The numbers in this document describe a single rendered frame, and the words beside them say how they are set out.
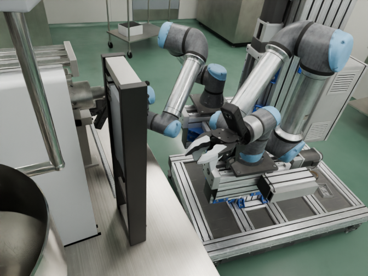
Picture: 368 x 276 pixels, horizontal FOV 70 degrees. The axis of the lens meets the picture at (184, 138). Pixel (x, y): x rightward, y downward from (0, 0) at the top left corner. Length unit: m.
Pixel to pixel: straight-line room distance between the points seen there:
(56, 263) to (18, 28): 0.20
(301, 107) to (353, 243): 1.52
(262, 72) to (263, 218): 1.17
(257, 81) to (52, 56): 0.64
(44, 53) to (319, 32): 0.78
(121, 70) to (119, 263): 0.55
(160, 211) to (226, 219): 0.93
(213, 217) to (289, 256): 0.59
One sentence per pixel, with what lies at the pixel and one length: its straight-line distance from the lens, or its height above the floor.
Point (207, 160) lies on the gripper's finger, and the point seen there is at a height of 1.24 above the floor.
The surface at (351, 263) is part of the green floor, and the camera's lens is 2.28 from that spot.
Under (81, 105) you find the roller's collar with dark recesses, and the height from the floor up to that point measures 1.33.
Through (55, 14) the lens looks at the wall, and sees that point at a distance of 5.54.
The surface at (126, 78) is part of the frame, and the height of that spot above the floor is 1.44.
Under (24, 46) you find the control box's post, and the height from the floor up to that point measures 1.57.
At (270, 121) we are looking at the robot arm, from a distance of 0.84.
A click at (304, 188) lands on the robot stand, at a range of 1.44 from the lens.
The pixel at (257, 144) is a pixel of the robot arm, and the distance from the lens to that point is 0.88.
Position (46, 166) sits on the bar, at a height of 1.42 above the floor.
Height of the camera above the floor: 1.68
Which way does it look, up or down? 39 degrees down
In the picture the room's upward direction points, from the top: 7 degrees clockwise
